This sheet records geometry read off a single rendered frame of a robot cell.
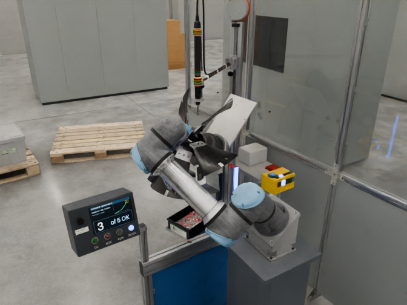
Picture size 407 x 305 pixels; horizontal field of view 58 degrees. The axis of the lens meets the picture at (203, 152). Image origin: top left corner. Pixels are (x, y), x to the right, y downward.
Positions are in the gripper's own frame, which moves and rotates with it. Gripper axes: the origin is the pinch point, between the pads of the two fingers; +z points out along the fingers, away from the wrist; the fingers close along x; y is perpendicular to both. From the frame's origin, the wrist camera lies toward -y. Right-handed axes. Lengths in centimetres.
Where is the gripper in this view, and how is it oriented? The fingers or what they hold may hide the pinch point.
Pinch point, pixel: (169, 189)
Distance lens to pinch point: 208.9
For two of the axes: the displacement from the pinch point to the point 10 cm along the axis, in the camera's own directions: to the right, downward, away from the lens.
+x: -5.6, -3.5, 7.5
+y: 7.9, -4.9, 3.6
